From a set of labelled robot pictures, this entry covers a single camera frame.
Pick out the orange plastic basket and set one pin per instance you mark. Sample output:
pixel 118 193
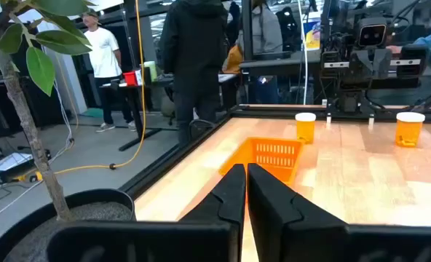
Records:
pixel 277 154

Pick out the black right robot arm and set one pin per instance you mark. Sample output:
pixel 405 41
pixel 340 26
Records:
pixel 348 100

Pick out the green potted plant black pot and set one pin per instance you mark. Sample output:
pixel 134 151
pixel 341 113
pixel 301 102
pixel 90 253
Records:
pixel 99 211

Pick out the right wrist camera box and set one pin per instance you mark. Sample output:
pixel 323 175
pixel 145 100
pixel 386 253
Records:
pixel 372 34

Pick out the grey floor power unit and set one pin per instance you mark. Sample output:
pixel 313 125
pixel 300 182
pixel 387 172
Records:
pixel 9 162

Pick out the orange bag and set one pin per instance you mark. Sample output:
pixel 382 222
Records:
pixel 233 60

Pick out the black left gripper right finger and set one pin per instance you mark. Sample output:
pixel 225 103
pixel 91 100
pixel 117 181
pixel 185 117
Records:
pixel 284 233

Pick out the yellow blue poster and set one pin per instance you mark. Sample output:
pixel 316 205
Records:
pixel 312 36

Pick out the dark grey desk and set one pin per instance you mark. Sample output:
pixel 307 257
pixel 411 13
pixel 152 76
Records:
pixel 273 67

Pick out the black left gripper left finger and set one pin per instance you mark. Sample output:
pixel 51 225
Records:
pixel 215 236

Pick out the black aluminium table frame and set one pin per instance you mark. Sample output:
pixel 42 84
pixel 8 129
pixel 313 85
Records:
pixel 273 113

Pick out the red box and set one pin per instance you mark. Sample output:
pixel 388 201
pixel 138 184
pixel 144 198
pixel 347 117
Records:
pixel 130 79

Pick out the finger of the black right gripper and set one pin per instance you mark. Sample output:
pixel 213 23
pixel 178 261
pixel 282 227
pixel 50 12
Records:
pixel 383 64
pixel 362 64

